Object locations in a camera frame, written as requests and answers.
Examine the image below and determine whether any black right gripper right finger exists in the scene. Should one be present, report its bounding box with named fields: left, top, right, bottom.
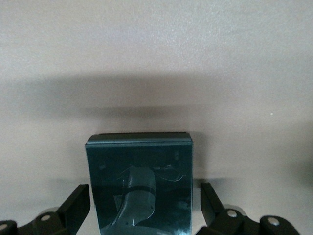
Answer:
left=193, top=182, right=300, bottom=235

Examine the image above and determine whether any black phone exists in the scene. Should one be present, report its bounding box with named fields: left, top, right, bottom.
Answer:
left=85, top=132, right=195, bottom=235

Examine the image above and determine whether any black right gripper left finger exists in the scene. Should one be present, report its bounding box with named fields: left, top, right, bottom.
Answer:
left=0, top=183, right=91, bottom=235

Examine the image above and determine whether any large table cover mat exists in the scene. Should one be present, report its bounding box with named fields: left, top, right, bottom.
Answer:
left=0, top=0, right=313, bottom=235

